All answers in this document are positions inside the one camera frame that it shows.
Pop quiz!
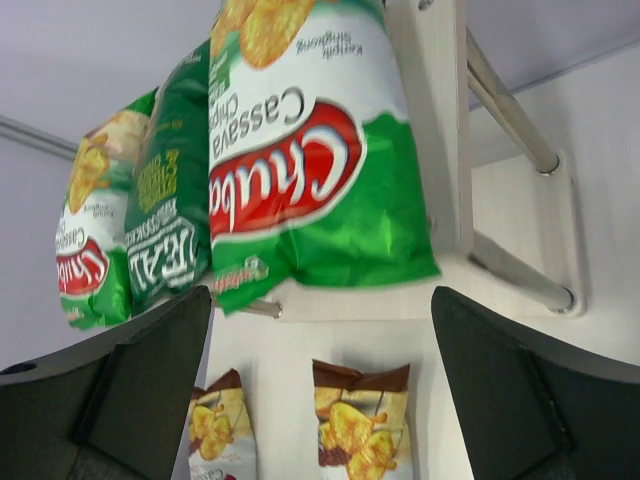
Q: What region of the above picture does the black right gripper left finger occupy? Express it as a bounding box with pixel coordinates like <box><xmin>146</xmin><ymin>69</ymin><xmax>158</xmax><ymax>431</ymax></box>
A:
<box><xmin>1</xmin><ymin>286</ymin><xmax>211</xmax><ymax>479</ymax></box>

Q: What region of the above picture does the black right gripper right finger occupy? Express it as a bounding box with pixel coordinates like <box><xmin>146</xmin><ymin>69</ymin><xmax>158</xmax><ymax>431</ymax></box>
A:
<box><xmin>431</xmin><ymin>287</ymin><xmax>639</xmax><ymax>479</ymax></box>

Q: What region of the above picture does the brown Chuba barbeque bag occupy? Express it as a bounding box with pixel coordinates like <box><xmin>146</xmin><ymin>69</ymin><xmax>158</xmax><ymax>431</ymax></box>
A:
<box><xmin>187</xmin><ymin>369</ymin><xmax>258</xmax><ymax>480</ymax></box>
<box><xmin>312</xmin><ymin>360</ymin><xmax>415</xmax><ymax>480</ymax></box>

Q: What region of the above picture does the green Chuba cassava chips bag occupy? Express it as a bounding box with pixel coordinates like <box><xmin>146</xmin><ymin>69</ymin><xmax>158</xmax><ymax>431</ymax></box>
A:
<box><xmin>55</xmin><ymin>90</ymin><xmax>156</xmax><ymax>330</ymax></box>

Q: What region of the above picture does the green REAL chips bag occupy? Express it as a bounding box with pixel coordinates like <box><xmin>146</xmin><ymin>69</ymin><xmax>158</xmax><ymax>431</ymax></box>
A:
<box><xmin>124</xmin><ymin>42</ymin><xmax>211</xmax><ymax>314</ymax></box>

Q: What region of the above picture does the two-tier beige wooden shelf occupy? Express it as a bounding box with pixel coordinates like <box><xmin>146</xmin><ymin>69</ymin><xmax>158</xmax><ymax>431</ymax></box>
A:
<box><xmin>214</xmin><ymin>0</ymin><xmax>586</xmax><ymax>324</ymax></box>

